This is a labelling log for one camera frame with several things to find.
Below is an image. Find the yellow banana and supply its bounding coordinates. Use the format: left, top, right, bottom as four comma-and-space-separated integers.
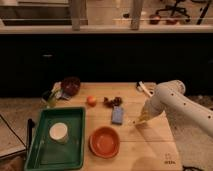
132, 119, 146, 126

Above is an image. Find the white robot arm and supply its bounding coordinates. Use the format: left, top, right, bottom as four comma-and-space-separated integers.
136, 80, 213, 138

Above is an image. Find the red orange bowl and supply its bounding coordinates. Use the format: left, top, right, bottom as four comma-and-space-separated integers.
89, 126, 120, 159

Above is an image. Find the dark red bowl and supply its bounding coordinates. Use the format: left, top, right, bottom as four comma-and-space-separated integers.
61, 77, 81, 96

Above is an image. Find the blue sponge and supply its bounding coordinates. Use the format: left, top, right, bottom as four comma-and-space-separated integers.
111, 106, 124, 125

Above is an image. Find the dark grape bunch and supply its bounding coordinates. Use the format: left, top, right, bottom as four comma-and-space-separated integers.
103, 97, 122, 108

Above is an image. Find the orange fruit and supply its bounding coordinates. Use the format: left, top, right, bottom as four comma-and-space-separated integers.
87, 96, 97, 107

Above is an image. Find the green plastic tray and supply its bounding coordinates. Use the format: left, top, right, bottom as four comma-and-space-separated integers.
24, 107, 85, 171

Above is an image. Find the black office chair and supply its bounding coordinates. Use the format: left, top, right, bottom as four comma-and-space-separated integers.
155, 0, 190, 22

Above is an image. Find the white handled knife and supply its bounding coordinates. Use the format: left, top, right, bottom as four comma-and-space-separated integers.
136, 81, 153, 97

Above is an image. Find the black cable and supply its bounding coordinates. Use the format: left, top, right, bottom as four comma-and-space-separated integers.
0, 114, 28, 150

